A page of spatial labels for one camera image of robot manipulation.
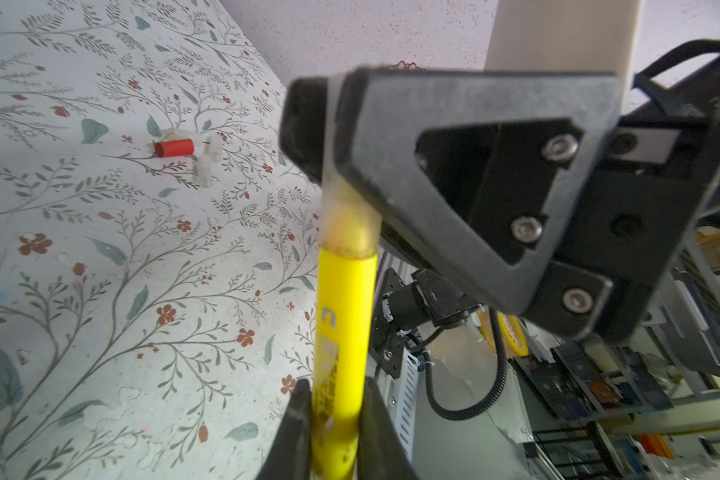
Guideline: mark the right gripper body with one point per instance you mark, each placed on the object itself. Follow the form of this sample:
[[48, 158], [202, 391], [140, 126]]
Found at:
[[654, 176]]

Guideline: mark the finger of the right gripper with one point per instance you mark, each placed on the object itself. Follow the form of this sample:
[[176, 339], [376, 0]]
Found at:
[[383, 113], [302, 132]]

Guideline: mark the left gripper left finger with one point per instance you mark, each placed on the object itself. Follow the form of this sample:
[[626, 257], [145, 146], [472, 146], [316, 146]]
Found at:
[[290, 455]]

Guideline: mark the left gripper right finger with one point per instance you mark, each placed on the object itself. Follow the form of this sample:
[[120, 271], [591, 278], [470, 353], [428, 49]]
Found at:
[[380, 452]]

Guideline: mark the clear pen cap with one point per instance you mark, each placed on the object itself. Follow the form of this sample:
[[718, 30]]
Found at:
[[349, 227], [203, 171], [214, 150]]

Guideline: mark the yellow highlighter pen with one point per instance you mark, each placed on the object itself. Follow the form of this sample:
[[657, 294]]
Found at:
[[344, 307]]

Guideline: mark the clear pen cap on table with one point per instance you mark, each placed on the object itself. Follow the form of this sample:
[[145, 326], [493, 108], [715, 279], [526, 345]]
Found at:
[[203, 171]]

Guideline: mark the red pen cap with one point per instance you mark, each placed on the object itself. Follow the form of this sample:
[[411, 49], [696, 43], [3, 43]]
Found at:
[[174, 148]]

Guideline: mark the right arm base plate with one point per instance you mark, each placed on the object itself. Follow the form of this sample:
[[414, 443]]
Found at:
[[428, 299]]

